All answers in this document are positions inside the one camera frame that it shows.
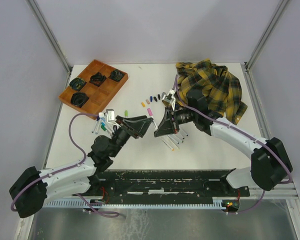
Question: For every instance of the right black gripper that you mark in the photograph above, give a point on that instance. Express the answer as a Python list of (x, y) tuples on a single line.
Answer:
[(167, 126)]

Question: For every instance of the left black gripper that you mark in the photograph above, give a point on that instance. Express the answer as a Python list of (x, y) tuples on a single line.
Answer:
[(138, 125)]

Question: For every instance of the pink cap white marker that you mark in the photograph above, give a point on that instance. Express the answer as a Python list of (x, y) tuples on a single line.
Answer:
[(168, 145)]

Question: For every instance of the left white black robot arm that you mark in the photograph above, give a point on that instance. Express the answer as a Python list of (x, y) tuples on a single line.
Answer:
[(35, 188)]

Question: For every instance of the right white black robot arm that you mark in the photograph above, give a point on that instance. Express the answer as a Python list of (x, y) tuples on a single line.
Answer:
[(269, 161)]

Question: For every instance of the orange compartment tray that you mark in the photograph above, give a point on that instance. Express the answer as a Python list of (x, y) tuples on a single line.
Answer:
[(93, 89)]

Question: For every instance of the yellow plaid shirt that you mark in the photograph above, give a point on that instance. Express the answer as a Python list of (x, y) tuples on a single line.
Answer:
[(221, 89)]

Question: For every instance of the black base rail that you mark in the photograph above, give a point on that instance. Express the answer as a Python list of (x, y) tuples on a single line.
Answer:
[(163, 186)]

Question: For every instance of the white cable duct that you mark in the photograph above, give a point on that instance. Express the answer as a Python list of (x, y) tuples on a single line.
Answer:
[(77, 202)]

